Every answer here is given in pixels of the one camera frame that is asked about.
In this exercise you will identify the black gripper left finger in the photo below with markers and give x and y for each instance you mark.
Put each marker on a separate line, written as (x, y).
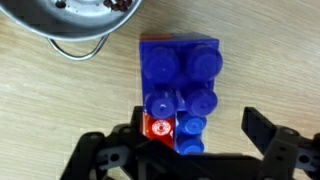
(100, 156)

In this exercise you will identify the square purple lego brick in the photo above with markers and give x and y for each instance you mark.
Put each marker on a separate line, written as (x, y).
(163, 65)

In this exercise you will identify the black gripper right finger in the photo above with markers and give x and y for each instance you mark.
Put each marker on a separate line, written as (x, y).
(286, 153)

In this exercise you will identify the long red lego brick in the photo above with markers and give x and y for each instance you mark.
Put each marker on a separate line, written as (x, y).
(160, 128)

